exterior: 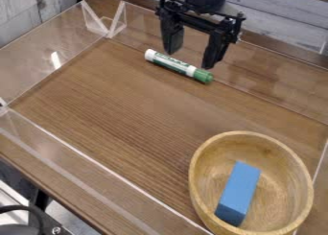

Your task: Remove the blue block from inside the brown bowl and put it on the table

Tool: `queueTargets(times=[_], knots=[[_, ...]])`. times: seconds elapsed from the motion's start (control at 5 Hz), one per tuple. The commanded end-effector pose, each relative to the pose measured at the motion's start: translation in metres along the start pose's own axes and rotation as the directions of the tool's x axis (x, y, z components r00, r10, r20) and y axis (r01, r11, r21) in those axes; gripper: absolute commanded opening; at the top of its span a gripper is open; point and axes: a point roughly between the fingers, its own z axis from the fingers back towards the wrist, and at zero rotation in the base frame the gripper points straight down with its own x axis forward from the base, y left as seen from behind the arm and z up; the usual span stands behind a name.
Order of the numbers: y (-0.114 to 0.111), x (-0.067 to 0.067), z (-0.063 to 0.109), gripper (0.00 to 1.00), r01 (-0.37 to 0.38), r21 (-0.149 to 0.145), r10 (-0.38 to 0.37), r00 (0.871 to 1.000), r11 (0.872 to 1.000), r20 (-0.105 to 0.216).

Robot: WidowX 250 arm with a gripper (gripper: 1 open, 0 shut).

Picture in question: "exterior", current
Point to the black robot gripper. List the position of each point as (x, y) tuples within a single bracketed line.
[(208, 16)]

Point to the blue rectangular block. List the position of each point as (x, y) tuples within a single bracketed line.
[(237, 194)]

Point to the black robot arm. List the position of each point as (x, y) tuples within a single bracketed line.
[(207, 16)]

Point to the brown wooden bowl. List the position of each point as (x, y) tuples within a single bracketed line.
[(283, 198)]

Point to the green white marker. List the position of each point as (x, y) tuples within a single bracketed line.
[(179, 66)]

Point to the black metal table leg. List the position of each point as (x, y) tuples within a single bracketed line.
[(41, 200)]

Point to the clear acrylic tray wall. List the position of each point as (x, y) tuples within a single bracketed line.
[(101, 127)]

